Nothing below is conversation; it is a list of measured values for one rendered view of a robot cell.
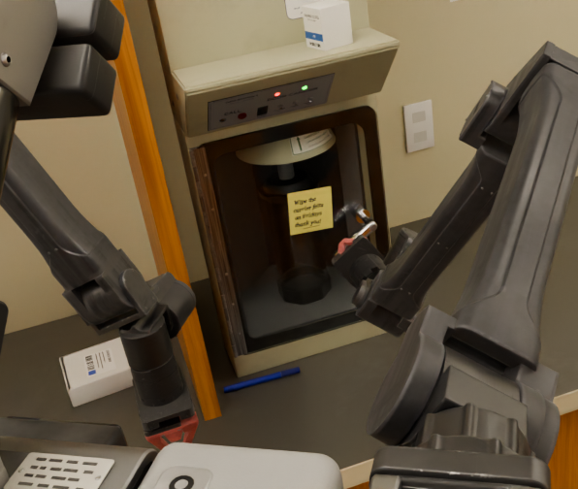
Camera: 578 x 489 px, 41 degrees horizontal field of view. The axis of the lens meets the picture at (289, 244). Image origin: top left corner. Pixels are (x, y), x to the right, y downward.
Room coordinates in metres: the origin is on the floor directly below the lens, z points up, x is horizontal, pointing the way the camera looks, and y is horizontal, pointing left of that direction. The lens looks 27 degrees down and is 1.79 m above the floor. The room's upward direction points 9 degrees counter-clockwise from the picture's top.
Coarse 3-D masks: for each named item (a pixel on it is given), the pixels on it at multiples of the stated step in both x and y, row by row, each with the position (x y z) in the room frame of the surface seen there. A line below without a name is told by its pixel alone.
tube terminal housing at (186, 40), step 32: (160, 0) 1.17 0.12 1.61; (192, 0) 1.18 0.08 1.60; (224, 0) 1.19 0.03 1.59; (256, 0) 1.20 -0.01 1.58; (352, 0) 1.23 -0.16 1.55; (160, 32) 1.18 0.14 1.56; (192, 32) 1.17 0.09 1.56; (224, 32) 1.18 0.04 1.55; (256, 32) 1.19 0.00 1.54; (288, 32) 1.21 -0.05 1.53; (192, 64) 1.17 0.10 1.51; (256, 128) 1.19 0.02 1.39; (192, 192) 1.23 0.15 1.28; (224, 320) 1.17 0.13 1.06; (256, 352) 1.17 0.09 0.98; (288, 352) 1.19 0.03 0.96; (320, 352) 1.20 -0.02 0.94
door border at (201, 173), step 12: (204, 156) 1.16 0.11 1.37; (204, 168) 1.16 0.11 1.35; (204, 180) 1.16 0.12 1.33; (204, 192) 1.16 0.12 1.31; (204, 204) 1.15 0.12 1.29; (216, 216) 1.16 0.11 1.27; (216, 228) 1.16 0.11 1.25; (216, 240) 1.16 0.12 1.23; (216, 252) 1.16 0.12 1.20; (216, 264) 1.15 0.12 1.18; (228, 264) 1.16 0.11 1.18; (228, 276) 1.16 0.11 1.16; (228, 288) 1.16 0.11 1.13; (228, 300) 1.16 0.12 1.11; (228, 312) 1.15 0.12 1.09; (240, 324) 1.16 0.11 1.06; (240, 336) 1.16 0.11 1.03; (240, 348) 1.16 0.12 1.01
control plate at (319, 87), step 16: (304, 80) 1.11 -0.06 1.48; (320, 80) 1.12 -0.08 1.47; (240, 96) 1.09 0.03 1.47; (256, 96) 1.11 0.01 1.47; (272, 96) 1.12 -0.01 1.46; (288, 96) 1.13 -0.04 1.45; (304, 96) 1.15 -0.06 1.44; (320, 96) 1.16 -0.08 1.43; (208, 112) 1.10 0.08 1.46; (224, 112) 1.11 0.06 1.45; (240, 112) 1.13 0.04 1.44; (256, 112) 1.14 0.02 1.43; (272, 112) 1.15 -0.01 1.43; (208, 128) 1.13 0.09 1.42
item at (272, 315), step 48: (240, 144) 1.17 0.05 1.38; (288, 144) 1.19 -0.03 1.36; (336, 144) 1.20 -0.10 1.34; (240, 192) 1.17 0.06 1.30; (288, 192) 1.18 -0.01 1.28; (336, 192) 1.20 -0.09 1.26; (384, 192) 1.22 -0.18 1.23; (240, 240) 1.16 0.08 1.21; (288, 240) 1.18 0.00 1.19; (336, 240) 1.20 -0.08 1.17; (384, 240) 1.22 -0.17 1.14; (240, 288) 1.16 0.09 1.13; (288, 288) 1.18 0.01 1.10; (336, 288) 1.20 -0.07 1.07; (288, 336) 1.18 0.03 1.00
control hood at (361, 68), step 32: (352, 32) 1.22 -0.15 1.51; (224, 64) 1.15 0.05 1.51; (256, 64) 1.12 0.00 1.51; (288, 64) 1.09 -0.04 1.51; (320, 64) 1.10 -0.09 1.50; (352, 64) 1.12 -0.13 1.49; (384, 64) 1.15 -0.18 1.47; (192, 96) 1.06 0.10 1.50; (224, 96) 1.08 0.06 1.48; (352, 96) 1.19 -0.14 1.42; (192, 128) 1.12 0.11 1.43; (224, 128) 1.15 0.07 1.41
